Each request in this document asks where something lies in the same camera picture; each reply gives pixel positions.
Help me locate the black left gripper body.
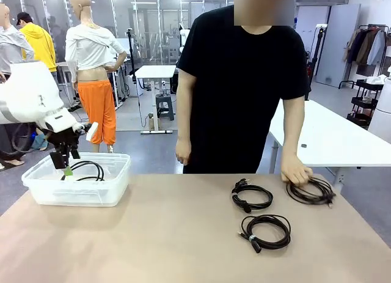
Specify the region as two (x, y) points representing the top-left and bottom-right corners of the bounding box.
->
(45, 126), (81, 152)

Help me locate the thick black power cable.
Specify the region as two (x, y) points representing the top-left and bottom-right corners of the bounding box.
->
(60, 160), (105, 182)

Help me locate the thin black Schuko plug cable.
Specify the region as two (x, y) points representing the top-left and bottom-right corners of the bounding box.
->
(231, 178), (274, 213)

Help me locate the black braided cable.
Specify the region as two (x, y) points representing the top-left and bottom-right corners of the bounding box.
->
(237, 215), (291, 254)
(286, 175), (337, 208)

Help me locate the person's right forearm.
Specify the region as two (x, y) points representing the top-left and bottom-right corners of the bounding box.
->
(175, 72), (198, 143)

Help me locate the person's left forearm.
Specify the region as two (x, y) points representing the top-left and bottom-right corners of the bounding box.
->
(280, 98), (305, 161)

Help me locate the person's right hand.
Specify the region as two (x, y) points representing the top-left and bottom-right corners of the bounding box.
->
(175, 138), (192, 166)

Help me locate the person's left hand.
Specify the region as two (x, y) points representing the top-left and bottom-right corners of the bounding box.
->
(280, 156), (314, 185)

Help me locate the light blue cloth bundle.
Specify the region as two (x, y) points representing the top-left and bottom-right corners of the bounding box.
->
(29, 133), (49, 152)

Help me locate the clear plastic storage bin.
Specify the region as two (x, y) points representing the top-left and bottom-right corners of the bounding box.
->
(21, 152), (131, 207)

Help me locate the mannequin with orange trousers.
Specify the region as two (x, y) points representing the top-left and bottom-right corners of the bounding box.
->
(65, 0), (128, 154)

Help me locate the person in yellow hoodie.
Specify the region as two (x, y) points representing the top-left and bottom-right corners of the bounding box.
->
(15, 11), (58, 82)

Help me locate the mannequin in grey hoodie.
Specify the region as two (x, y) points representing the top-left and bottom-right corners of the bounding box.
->
(0, 3), (35, 169)

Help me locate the black step stool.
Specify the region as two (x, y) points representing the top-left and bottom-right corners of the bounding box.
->
(155, 93), (175, 121)

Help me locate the small white desk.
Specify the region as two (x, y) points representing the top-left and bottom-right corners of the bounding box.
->
(135, 65), (178, 134)

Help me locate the person in black T-shirt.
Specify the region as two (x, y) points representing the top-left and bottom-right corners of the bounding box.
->
(176, 0), (312, 174)

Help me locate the large white table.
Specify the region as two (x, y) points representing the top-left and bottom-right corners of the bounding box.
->
(268, 98), (391, 186)

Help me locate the black stand with white head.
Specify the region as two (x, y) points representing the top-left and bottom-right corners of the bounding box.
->
(305, 23), (328, 101)

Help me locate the grey partition panel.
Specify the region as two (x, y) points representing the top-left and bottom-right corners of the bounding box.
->
(314, 3), (362, 89)

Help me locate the black trolley cart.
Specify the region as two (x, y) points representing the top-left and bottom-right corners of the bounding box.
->
(346, 78), (384, 128)

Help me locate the clothes rack with coats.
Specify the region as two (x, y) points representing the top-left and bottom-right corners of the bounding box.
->
(338, 23), (391, 90)

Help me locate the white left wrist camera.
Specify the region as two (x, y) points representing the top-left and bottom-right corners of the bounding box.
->
(85, 121), (99, 142)

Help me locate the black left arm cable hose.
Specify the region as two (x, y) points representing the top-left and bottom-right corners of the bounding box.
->
(5, 121), (37, 157)

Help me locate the black camera tripod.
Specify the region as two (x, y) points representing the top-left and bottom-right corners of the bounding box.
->
(126, 28), (140, 82)

